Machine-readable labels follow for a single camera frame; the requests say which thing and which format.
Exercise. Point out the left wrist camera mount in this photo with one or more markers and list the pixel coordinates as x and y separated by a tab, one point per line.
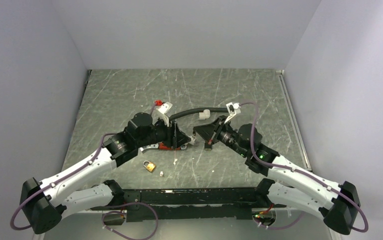
162	109

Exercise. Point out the white pipe elbow near hose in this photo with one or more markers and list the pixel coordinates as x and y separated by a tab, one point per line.
204	115

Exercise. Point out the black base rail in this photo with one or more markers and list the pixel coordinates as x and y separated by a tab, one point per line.
240	203

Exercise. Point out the white pipe elbow near wrench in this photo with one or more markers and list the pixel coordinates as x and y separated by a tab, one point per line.
193	140

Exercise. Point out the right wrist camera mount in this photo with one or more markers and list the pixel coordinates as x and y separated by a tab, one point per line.
233	108

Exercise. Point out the red handled adjustable wrench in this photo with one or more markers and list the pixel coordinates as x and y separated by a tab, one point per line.
162	147

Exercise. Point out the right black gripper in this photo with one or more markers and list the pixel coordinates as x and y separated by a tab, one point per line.
212	131

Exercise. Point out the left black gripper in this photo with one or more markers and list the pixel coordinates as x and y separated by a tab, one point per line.
174	137

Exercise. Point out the black cable padlock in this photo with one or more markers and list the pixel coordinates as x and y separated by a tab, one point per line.
208	145

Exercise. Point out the aluminium rail right edge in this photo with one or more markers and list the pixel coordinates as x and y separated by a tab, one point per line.
302	149

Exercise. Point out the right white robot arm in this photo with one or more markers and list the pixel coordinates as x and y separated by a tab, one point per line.
285	183

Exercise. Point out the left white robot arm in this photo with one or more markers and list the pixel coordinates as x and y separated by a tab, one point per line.
46	202

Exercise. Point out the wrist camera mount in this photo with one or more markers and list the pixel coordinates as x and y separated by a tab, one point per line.
233	108
162	109

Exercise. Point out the brass padlock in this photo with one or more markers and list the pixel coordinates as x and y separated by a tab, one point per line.
149	166

